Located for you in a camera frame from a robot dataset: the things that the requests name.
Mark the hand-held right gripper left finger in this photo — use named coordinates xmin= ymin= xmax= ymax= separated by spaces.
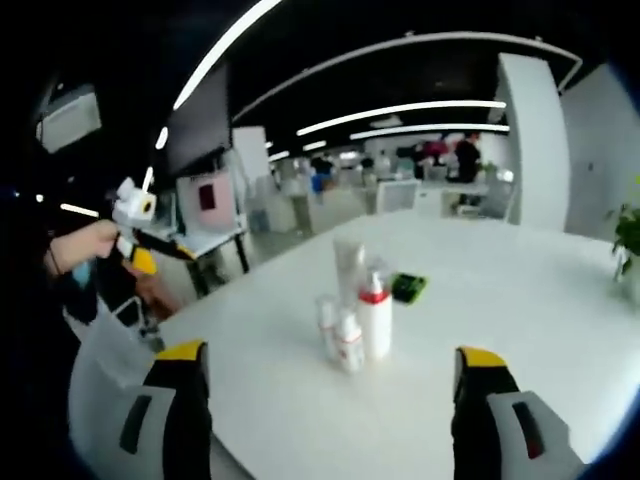
xmin=118 ymin=339 xmax=214 ymax=480

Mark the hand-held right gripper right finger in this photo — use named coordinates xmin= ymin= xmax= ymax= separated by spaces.
xmin=451 ymin=345 xmax=584 ymax=480

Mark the red-banded white skincare pump bottle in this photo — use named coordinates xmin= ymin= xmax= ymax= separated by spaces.
xmin=357 ymin=257 xmax=394 ymax=362

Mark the green black skincare sachet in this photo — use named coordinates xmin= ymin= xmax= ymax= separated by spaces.
xmin=389 ymin=272 xmax=430 ymax=306

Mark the small white skincare bottle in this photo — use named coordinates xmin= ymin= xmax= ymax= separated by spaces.
xmin=334 ymin=307 xmax=367 ymax=374
xmin=314 ymin=294 xmax=344 ymax=361

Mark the tall white skincare tube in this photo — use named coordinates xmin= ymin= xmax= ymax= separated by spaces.
xmin=333 ymin=235 xmax=369 ymax=307

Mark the person's left hand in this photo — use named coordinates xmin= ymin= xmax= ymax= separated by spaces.
xmin=49 ymin=220 xmax=121 ymax=275

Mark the white side table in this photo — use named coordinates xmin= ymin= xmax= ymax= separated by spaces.
xmin=149 ymin=224 xmax=251 ymax=299

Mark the white board with dark square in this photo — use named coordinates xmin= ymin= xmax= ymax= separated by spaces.
xmin=177 ymin=169 xmax=237 ymax=236

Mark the black hanging screen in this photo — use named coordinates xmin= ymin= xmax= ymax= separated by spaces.
xmin=167 ymin=64 xmax=234 ymax=177

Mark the ceiling air conditioner unit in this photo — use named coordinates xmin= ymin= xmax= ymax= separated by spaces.
xmin=39 ymin=84 xmax=104 ymax=154

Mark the long curved ceiling light strip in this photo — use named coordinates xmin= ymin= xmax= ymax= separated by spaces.
xmin=172 ymin=0 xmax=284 ymax=110

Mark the green potted plant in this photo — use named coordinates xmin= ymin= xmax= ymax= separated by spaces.
xmin=606 ymin=174 xmax=640 ymax=297

